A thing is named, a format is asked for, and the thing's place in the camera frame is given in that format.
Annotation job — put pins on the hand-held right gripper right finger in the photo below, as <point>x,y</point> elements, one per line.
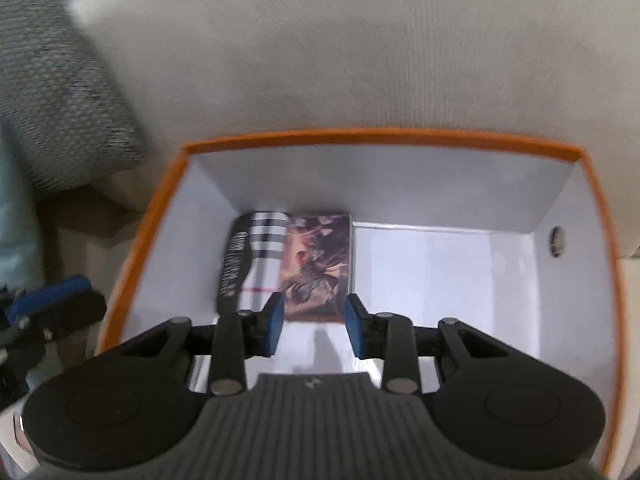
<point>352,327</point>

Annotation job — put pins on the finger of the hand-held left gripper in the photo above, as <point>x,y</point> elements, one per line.
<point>50,296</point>

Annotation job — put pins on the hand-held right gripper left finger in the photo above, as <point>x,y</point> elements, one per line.
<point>274,327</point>

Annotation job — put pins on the orange cardboard box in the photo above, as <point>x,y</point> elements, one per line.
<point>450,200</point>

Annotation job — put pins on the black plaid case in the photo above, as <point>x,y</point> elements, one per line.
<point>265,255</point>

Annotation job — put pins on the houndstooth pillow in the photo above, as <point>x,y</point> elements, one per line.
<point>60,85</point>

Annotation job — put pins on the beige sofa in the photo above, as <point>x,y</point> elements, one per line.
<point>350,60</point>

